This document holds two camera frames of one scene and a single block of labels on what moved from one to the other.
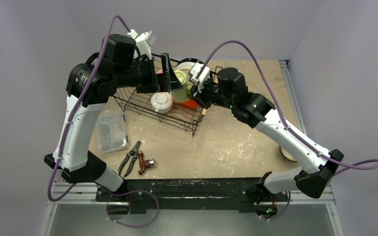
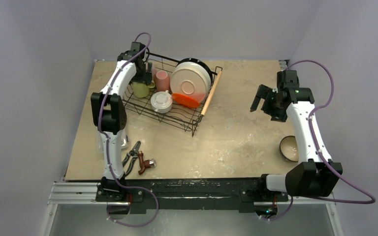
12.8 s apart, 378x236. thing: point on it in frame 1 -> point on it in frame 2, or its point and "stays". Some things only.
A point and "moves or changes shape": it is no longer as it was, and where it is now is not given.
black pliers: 134,152 stays
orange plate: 190,103 stays
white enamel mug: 162,102 stays
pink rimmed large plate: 185,66 -> 189,83
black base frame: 187,194 stays
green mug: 181,96 moves or changes shape
